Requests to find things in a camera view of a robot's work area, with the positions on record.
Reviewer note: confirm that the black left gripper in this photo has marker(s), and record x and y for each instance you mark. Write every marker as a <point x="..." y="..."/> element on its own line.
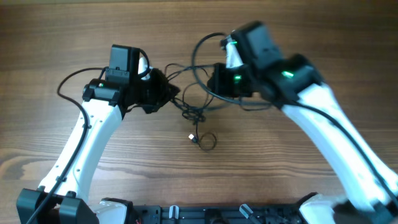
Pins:
<point x="158" y="92"/>

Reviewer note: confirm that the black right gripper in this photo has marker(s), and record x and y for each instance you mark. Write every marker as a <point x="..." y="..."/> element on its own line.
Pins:
<point x="221" y="82"/>

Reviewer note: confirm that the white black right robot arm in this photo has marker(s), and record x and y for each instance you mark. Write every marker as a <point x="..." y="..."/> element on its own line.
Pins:
<point x="254" y="64"/>

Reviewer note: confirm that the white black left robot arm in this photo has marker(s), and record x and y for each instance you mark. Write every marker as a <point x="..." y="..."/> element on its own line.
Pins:
<point x="128" y="82"/>

